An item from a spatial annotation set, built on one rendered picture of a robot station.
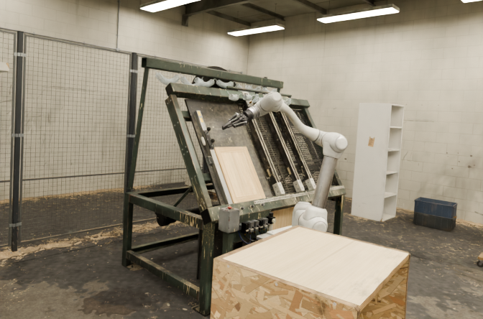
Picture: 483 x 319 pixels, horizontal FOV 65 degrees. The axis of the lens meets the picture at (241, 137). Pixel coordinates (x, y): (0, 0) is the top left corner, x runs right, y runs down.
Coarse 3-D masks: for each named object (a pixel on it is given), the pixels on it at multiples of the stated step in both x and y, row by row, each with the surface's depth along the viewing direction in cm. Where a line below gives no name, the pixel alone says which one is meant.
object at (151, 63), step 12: (144, 60) 385; (156, 60) 384; (144, 72) 381; (180, 72) 407; (192, 72) 418; (204, 72) 430; (216, 72) 443; (228, 72) 456; (144, 84) 384; (264, 84) 506; (276, 84) 523; (144, 96) 386; (132, 156) 396; (132, 168) 399; (132, 180) 401
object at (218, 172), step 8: (200, 112) 364; (200, 120) 358; (200, 128) 358; (208, 152) 349; (216, 160) 347; (216, 168) 342; (216, 176) 341; (224, 184) 339; (224, 192) 334; (224, 200) 334
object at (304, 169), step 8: (288, 104) 449; (280, 112) 454; (280, 120) 454; (288, 128) 447; (288, 136) 445; (296, 144) 442; (296, 152) 438; (296, 160) 437; (304, 160) 436; (304, 168) 430; (304, 176) 430; (312, 184) 423
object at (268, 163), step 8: (256, 96) 407; (248, 104) 409; (256, 128) 405; (256, 136) 403; (264, 144) 401; (264, 152) 395; (264, 160) 395; (272, 168) 392; (272, 176) 387; (272, 184) 387; (280, 184) 386; (280, 192) 380
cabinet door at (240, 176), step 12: (216, 156) 354; (228, 156) 363; (240, 156) 375; (228, 168) 355; (240, 168) 366; (252, 168) 378; (228, 180) 347; (240, 180) 358; (252, 180) 369; (240, 192) 351; (252, 192) 361
